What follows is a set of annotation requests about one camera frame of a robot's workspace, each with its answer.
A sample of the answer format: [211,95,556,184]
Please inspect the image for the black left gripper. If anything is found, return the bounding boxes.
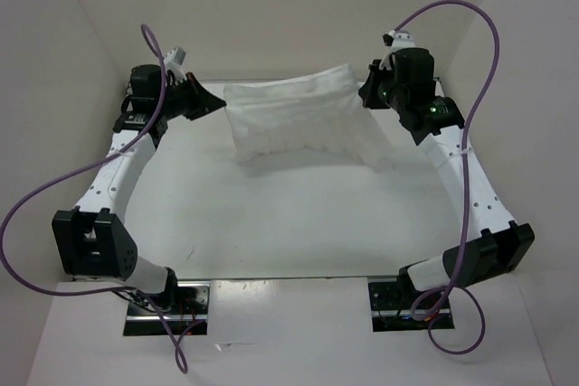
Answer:
[156,71,224,120]

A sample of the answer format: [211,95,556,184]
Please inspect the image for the white pleated skirt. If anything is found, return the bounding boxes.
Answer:
[223,64,394,168]

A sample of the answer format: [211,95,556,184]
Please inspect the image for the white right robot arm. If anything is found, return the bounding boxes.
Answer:
[359,48,535,307]

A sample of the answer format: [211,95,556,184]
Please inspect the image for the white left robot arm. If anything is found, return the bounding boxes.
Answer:
[52,64,226,314]

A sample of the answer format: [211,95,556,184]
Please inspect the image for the aluminium table edge rail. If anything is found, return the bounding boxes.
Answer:
[67,73,442,281]

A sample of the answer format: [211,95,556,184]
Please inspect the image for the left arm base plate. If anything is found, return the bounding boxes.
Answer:
[123,280,211,337]

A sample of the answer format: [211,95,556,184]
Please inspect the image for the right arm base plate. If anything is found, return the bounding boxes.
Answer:
[367,277,454,333]

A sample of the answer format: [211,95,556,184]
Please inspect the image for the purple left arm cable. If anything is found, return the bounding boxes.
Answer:
[0,23,191,374]

